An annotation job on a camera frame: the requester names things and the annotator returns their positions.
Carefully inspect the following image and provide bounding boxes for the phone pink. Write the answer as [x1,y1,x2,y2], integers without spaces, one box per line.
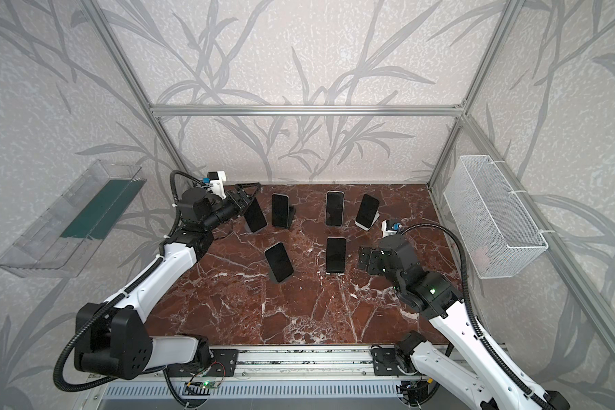
[326,237,347,274]

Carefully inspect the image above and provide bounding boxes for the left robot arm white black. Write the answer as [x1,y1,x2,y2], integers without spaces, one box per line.
[53,180,261,391]

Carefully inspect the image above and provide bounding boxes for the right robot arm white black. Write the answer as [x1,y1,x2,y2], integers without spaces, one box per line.
[358,235,571,409]

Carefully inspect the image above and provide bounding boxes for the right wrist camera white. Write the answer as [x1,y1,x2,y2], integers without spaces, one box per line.
[381,219,401,237]

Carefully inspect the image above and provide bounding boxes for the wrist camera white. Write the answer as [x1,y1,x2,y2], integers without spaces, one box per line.
[203,171,227,199]
[381,219,401,237]

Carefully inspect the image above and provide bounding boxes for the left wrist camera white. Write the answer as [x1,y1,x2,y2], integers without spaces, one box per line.
[203,171,227,199]

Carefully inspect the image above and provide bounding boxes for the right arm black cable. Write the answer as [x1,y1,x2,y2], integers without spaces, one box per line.
[399,223,557,410]

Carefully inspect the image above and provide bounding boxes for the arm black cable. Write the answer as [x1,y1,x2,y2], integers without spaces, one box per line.
[52,170,206,393]
[399,223,557,410]

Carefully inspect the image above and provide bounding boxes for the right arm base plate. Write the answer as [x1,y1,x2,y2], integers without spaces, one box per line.
[370,345,403,377]

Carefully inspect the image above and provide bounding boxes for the white wire mesh basket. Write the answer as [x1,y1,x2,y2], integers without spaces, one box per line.
[444,155,548,279]

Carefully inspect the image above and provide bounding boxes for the aluminium front rail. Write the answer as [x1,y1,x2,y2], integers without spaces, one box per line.
[81,344,519,384]

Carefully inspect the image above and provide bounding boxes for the clear plastic wall tray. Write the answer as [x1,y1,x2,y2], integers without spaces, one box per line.
[0,160,146,278]

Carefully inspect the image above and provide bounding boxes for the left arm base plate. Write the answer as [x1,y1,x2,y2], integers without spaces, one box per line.
[167,348,239,378]

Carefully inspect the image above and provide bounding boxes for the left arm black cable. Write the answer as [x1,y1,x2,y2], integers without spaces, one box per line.
[52,170,206,393]

